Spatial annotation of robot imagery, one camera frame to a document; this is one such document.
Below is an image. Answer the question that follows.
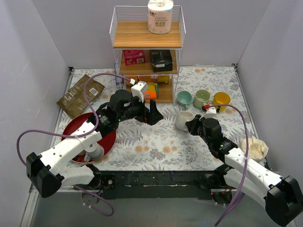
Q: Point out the orange sponge pack front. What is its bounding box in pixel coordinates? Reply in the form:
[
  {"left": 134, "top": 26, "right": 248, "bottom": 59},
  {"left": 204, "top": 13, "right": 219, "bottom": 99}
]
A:
[{"left": 144, "top": 82, "right": 159, "bottom": 99}]

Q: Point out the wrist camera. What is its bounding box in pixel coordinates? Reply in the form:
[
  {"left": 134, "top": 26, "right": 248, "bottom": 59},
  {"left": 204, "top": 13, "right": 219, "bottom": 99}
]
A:
[
  {"left": 202, "top": 105, "right": 217, "bottom": 119},
  {"left": 131, "top": 81, "right": 149, "bottom": 103}
]

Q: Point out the pink red box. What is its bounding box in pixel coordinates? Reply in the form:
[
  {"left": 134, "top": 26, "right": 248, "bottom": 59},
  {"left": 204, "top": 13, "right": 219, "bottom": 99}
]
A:
[{"left": 123, "top": 49, "right": 145, "bottom": 66}]

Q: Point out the grey mug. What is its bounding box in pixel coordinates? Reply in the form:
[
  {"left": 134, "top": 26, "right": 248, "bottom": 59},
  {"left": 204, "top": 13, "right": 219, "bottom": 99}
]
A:
[{"left": 84, "top": 143, "right": 104, "bottom": 162}]

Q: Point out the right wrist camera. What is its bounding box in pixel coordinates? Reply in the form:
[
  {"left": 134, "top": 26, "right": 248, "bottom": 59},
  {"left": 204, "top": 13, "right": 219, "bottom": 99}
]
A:
[{"left": 202, "top": 105, "right": 217, "bottom": 119}]

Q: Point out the black box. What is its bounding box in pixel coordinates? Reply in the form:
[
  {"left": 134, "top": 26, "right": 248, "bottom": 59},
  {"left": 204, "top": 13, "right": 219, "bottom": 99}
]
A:
[{"left": 150, "top": 50, "right": 173, "bottom": 72}]

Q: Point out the sage green mug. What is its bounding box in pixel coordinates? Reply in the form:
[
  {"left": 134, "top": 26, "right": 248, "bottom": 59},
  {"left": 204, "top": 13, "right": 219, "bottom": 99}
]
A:
[{"left": 193, "top": 89, "right": 211, "bottom": 109}]

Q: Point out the yellow sponge pack rear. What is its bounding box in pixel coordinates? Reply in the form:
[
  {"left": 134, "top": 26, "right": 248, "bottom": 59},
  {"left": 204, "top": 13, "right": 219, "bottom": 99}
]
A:
[{"left": 125, "top": 75, "right": 170, "bottom": 84}]

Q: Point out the red round tray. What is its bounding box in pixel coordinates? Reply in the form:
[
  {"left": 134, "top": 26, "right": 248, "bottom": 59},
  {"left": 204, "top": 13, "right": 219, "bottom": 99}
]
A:
[{"left": 63, "top": 113, "right": 116, "bottom": 164}]

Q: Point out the teal green mug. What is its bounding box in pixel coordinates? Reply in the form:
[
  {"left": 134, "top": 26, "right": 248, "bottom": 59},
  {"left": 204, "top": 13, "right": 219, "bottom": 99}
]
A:
[{"left": 177, "top": 91, "right": 193, "bottom": 110}]

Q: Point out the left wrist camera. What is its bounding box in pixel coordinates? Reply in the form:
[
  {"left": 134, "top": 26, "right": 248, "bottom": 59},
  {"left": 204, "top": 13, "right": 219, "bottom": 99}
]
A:
[{"left": 131, "top": 81, "right": 149, "bottom": 103}]

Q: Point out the brown coffee bag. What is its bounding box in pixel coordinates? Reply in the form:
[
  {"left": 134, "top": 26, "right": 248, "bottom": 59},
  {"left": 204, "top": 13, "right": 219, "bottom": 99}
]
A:
[{"left": 57, "top": 74, "right": 105, "bottom": 119}]

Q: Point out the wrapped toilet paper roll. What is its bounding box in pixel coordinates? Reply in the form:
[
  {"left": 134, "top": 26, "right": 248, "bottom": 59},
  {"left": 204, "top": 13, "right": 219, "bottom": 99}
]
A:
[{"left": 147, "top": 0, "right": 174, "bottom": 34}]

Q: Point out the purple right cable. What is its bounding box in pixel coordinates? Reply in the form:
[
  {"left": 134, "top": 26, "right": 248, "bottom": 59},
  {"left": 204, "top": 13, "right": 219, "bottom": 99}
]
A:
[{"left": 205, "top": 104, "right": 249, "bottom": 227}]

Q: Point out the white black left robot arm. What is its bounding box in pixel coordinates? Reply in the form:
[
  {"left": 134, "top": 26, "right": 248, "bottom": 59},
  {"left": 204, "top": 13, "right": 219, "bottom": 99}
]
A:
[{"left": 26, "top": 89, "right": 163, "bottom": 198}]

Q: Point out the white mug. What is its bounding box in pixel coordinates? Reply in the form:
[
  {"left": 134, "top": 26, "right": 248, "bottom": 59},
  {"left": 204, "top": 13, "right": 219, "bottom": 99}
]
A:
[{"left": 175, "top": 111, "right": 194, "bottom": 131}]

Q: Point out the purple cable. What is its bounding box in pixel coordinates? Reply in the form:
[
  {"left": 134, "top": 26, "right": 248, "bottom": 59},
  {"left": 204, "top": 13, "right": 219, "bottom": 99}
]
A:
[
  {"left": 205, "top": 104, "right": 249, "bottom": 227},
  {"left": 16, "top": 72, "right": 137, "bottom": 217}
]

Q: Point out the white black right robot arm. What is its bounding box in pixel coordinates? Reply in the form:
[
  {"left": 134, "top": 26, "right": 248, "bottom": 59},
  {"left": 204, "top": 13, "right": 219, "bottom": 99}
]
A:
[{"left": 186, "top": 115, "right": 303, "bottom": 227}]

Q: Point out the black base bar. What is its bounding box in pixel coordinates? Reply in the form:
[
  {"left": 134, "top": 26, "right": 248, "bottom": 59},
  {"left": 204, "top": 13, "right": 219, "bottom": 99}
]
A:
[{"left": 100, "top": 171, "right": 233, "bottom": 202}]

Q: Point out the white wire wooden shelf rack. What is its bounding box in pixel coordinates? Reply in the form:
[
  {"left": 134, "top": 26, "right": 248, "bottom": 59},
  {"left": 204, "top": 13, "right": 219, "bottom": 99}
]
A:
[{"left": 109, "top": 5, "right": 186, "bottom": 104}]

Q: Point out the yellow black mug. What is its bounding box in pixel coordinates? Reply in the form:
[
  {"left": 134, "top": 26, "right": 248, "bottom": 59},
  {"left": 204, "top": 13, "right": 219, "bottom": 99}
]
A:
[{"left": 212, "top": 92, "right": 231, "bottom": 105}]

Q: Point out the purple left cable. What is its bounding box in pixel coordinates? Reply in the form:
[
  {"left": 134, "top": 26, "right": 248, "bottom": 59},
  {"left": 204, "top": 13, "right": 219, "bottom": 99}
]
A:
[{"left": 16, "top": 72, "right": 137, "bottom": 217}]

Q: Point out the paper cup with crumpled paper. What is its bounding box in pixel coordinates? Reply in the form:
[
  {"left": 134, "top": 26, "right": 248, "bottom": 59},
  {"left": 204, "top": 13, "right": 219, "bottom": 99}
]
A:
[{"left": 248, "top": 138, "right": 269, "bottom": 163}]

